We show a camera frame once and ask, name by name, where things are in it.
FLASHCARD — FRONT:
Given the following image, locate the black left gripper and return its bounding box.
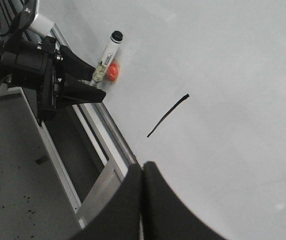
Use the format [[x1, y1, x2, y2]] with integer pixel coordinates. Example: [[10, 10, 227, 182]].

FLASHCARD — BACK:
[[12, 36, 106, 120]]

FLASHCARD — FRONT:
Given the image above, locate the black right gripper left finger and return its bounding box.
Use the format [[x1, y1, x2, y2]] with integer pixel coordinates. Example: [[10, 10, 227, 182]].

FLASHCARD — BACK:
[[71, 164, 143, 240]]

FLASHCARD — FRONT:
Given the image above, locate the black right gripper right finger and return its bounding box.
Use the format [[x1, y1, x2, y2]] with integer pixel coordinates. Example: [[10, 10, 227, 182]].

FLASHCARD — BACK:
[[141, 161, 224, 240]]

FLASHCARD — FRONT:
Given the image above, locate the red round magnet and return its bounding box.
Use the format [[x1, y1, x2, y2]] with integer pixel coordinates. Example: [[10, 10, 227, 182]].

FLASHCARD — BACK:
[[106, 62, 120, 82]]

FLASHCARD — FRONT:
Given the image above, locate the white whiteboard marker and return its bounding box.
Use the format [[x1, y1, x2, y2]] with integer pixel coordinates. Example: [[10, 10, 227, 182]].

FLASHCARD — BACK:
[[90, 30, 123, 88]]

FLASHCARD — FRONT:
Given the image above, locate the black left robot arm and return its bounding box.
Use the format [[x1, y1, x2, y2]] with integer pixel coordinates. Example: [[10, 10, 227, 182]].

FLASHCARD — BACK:
[[0, 0, 106, 121]]

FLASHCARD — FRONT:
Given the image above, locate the white metal whiteboard stand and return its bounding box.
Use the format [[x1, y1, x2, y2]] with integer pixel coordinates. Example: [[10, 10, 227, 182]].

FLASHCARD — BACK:
[[0, 0, 143, 240]]

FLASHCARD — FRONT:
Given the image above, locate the large whiteboard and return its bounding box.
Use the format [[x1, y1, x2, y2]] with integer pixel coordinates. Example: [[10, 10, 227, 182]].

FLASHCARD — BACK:
[[39, 0, 286, 240]]

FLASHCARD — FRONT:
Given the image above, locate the black ink stroke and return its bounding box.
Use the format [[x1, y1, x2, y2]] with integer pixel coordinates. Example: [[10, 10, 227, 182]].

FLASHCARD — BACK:
[[146, 93, 190, 138]]

